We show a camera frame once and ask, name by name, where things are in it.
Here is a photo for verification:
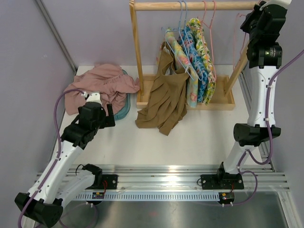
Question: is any pink pleated skirt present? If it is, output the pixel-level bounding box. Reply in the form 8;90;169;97
65;64;140;114

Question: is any brown pleated skirt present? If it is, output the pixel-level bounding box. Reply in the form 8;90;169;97
135;43;189;135

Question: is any yellow lemon print skirt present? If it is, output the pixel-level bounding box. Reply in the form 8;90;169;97
187;18;216;104

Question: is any blue floral skirt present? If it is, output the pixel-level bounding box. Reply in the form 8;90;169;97
178;26;206;103

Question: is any blue wire hanger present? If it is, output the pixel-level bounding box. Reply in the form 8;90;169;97
162;1;191;77
178;0;205;81

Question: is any pastel floral skirt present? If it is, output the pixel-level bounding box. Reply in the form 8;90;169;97
157;28;199;109

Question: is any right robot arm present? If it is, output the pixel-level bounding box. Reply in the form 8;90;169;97
215;0;291;190

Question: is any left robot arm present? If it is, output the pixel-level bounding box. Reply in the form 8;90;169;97
15;102;115;228

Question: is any teal plastic basin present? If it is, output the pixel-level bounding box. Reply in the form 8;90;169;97
114;66;131;121

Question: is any wooden clothes rack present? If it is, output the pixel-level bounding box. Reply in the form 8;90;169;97
129;0;257;111

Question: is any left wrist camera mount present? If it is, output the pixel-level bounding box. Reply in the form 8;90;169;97
81;92;103;109

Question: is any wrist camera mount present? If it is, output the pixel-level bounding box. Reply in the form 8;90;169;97
260;0;292;10
81;92;103;109

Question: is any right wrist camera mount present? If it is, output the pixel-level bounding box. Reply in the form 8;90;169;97
260;0;292;10

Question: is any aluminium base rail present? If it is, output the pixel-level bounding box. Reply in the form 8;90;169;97
35;165;290;202

